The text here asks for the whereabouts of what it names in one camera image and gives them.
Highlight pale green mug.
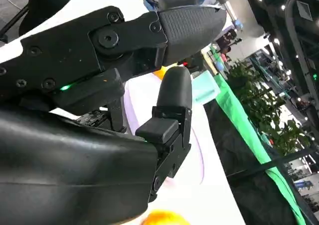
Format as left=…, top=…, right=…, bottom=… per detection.
left=191, top=69, right=220, bottom=104

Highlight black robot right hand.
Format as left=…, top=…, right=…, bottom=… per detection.
left=0, top=5, right=227, bottom=225

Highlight black table skirt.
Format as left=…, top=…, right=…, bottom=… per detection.
left=203, top=99, right=300, bottom=225

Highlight green cloth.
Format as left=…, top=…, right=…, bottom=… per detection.
left=211, top=73, right=307, bottom=225

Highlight orange and white bread roll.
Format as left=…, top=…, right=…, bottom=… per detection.
left=141, top=210, right=191, bottom=225
left=152, top=66, right=168, bottom=81

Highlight black metal rail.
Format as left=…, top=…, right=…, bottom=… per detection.
left=226, top=147, right=319, bottom=182

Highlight silver metal pole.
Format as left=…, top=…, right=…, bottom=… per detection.
left=216, top=0, right=237, bottom=21

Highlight lilac plate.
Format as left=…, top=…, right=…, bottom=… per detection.
left=123, top=73, right=205, bottom=186

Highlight green leafy plants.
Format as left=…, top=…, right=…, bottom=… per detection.
left=225, top=59, right=311, bottom=157

